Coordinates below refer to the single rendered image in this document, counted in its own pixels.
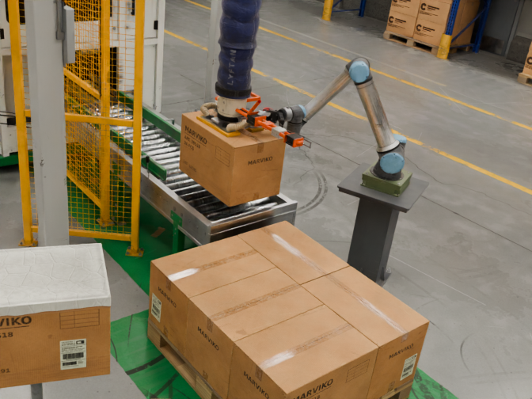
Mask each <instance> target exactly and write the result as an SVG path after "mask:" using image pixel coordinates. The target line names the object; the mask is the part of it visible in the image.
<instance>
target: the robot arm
mask: <svg viewBox="0 0 532 399"><path fill-rule="evenodd" d="M352 81H353V82H354V84H355V87H356V89H357V91H358V94H359V97H360V100H361V101H362V104H363V107H364V110H365V113H366V114H367V119H368V120H369V123H370V126H371V129H372V131H373V133H374V137H375V139H376V142H377V144H378V146H377V148H376V150H377V153H378V156H379V159H378V161H377V163H376V164H375V166H374V168H373V171H374V173H375V174H377V175H378V176H380V177H384V178H387V179H398V178H400V177H401V170H402V169H403V167H404V164H405V145H406V143H407V139H406V137H404V136H403V135H398V134H394V133H393V132H392V131H391V128H390V124H389V122H388V120H387V117H386V114H385V111H384V108H383V106H382V102H381V100H380V97H379V95H378V91H377V90H376V87H375V84H374V81H373V77H372V74H371V71H370V63H369V61H368V60H367V59H366V58H364V57H362V56H360V57H356V58H354V59H353V60H352V61H350V62H349V63H348V64H347V65H346V66H345V70H344V71H342V72H341V73H340V74H339V75H338V76H337V77H336V78H335V79H334V80H332V81H331V82H330V83H329V84H328V85H327V86H326V87H325V88H324V89H323V90H322V91H321V92H320V93H319V94H318V95H317V96H316V97H315V98H313V99H312V100H311V101H310V102H309V103H308V104H307V105H306V106H305V107H303V106H302V105H294V106H289V107H284V108H281V109H280V110H275V111H274V110H272V109H271V108H266V109H269V110H266V109H264V111H263V112H262V111H261V110H259V113H258V114H257V115H259V116H266V120H267V121H271V122H273V123H274V124H275V123H277V120H278V122H279V124H282V125H284V122H287V130H289V131H292V132H294V133H299V134H300V131H301V129H302V126H304V125H305V124H306V123H307V122H308V121H309V120H310V119H311V118H312V117H313V116H314V115H315V114H316V113H318V112H319V111H320V110H321V109H322V108H323V107H324V106H326V105H327V104H328V103H329V102H330V101H331V100H332V99H333V98H334V97H335V96H336V95H337V94H338V93H339V92H340V91H342V90H343V89H344V88H345V87H346V86H347V85H348V84H350V83H351V82H352Z"/></svg>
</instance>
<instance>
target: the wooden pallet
mask: <svg viewBox="0 0 532 399"><path fill-rule="evenodd" d="M147 337H148V338H149V339H150V340H151V342H152V343H153V344H154V345H155V346H156V347H157V349H158V350H159V351H160V352H161V353H162V354H163V355H164V357H166V358H167V359H168V361H169V362H170V363H171V364H172V365H173V366H174V368H175V369H176V370H177V371H178V372H179V373H180V375H181V376H182V377H183V378H184V379H185V381H186V382H187V383H188V384H189V385H190V386H191V387H192V388H193V389H194V390H195V391H196V393H197V394H198V395H199V396H200V397H201V398H202V399H222V398H221V397H220V396H219V395H218V393H217V392H216V391H215V390H214V389H213V388H212V387H211V386H210V384H209V383H208V382H207V381H206V380H205V379H204V378H203V377H202V375H201V374H200V373H199V372H198V371H197V370H196V369H195V368H194V367H193V365H192V364H190V362H189V361H187V359H186V358H185V356H183V355H182V354H181V353H180V352H179V351H178V350H177V348H176V347H175V346H174V345H173V344H172V343H171V342H170V341H169V339H168V338H167V337H166V336H165V335H164V334H163V333H162V332H161V330H160V329H159V328H158V327H157V326H156V325H155V324H154V323H153V322H152V320H150V319H149V318H148V330H147ZM413 380H414V378H413V379H411V380H409V381H407V382H406V383H404V384H402V385H401V386H398V387H397V388H396V389H393V390H392V391H390V392H388V393H387V394H385V395H383V396H381V397H380V398H378V399H388V398H390V399H407V398H408V397H409V394H410V391H411V388H412V384H413Z"/></svg>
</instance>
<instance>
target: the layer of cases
mask: <svg viewBox="0 0 532 399"><path fill-rule="evenodd" d="M149 319H150V320H152V322H153V323H154V324H155V325H156V326H157V327H158V328H159V329H160V330H161V332H162V333H163V334H164V335H165V336H166V337H167V338H168V339H169V341H170V342H171V343H172V344H173V345H174V346H175V347H176V348H177V350H178V351H179V352H180V353H181V354H182V355H183V356H185V358H186V359H187V361H189V362H190V364H192V365H193V367H194V368H195V369H196V370H197V371H198V372H199V373H200V374H201V375H202V377H203V378H204V379H205V380H206V381H207V382H208V383H209V384H210V386H211V387H212V388H213V389H214V390H215V391H216V392H217V393H218V395H219V396H220V397H221V398H222V399H378V398H380V397H381V396H383V395H385V394H387V393H388V392H390V391H392V390H394V389H396V388H397V387H398V386H401V385H402V384H404V383H406V382H407V381H409V380H411V379H413V378H414V375H415V372H416V367H417V364H418V361H419V358H420V353H421V350H422V347H423V344H424V339H425V336H426V333H427V330H428V326H429V322H430V321H429V320H428V319H426V318H425V317H423V316H422V315H420V314H419V313H417V312H416V311H415V310H413V309H412V308H410V307H409V306H407V305H406V304H404V303H403V302H402V301H401V300H399V299H398V298H396V297H394V296H393V295H391V294H390V293H389V292H388V291H386V290H384V289H383V288H382V287H380V286H379V285H377V284H376V283H375V282H373V281H372V280H370V279H368V278H367V277H366V276H365V275H363V274H362V273H360V272H359V271H357V270H356V269H354V268H353V267H352V266H350V265H349V264H347V263H346V262H344V261H343V260H341V259H340V258H339V257H338V256H336V255H335V254H333V253H331V252H330V251H328V250H327V249H326V248H325V247H323V246H322V245H320V244H319V243H317V242H316V241H315V240H313V239H312V238H311V237H309V236H307V235H306V234H304V233H303V232H302V231H301V230H299V229H297V228H296V227H295V226H293V225H291V224H290V223H289V222H288V221H283V222H278V223H276V224H272V225H270V226H265V227H262V228H260V229H256V230H252V231H249V232H246V233H243V234H239V235H236V236H233V237H228V238H225V239H222V240H220V241H215V242H212V243H209V244H206V245H201V246H199V247H196V248H193V249H189V250H185V251H183V252H180V253H175V254H173V255H169V256H165V257H162V258H159V259H156V260H152V261H151V262H150V301H149Z"/></svg>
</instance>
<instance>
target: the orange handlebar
mask: <svg viewBox="0 0 532 399"><path fill-rule="evenodd" d="M250 96H251V97H250V98H247V102H250V101H258V100H260V96H258V95H256V94H255V93H252V92H251V94H250ZM235 111H236V112H238V113H240V114H241V115H243V116H245V117H247V113H245V112H243V111H242V110H240V109H238V108H236V110H235ZM257 123H258V124H259V125H261V126H262V128H264V129H265V130H269V131H272V128H273V127H277V126H276V125H274V123H273V122H271V121H267V120H262V122H261V121H259V120H258V121H257ZM286 134H290V133H288V132H287V131H285V133H284V134H283V133H281V132H280V133H279V136H281V137H282V138H284V136H285V135H286ZM295 144H296V145H302V144H303V141H299V142H296V143H295Z"/></svg>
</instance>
